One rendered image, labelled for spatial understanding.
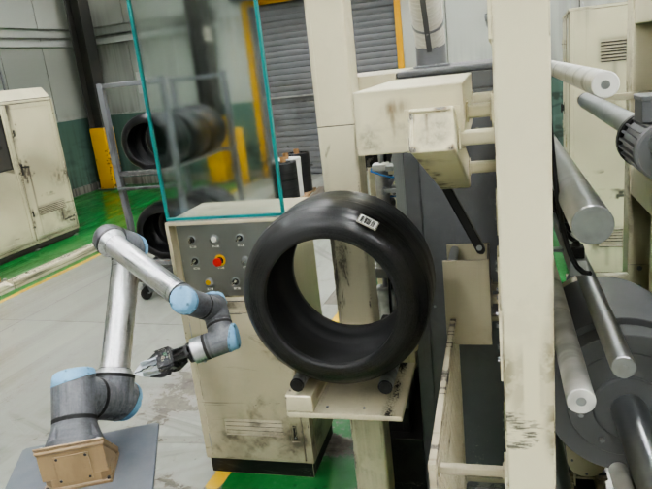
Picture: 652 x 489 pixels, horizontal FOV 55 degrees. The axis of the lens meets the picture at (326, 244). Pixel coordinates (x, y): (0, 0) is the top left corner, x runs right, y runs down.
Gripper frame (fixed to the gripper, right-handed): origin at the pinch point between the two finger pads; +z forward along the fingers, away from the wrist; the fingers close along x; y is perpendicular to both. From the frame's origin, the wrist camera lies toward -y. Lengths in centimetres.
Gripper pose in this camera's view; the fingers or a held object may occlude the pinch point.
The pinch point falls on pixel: (139, 372)
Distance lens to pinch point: 233.3
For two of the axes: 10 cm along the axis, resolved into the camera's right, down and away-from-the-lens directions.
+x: 3.3, 8.9, -3.2
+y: -0.6, -3.2, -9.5
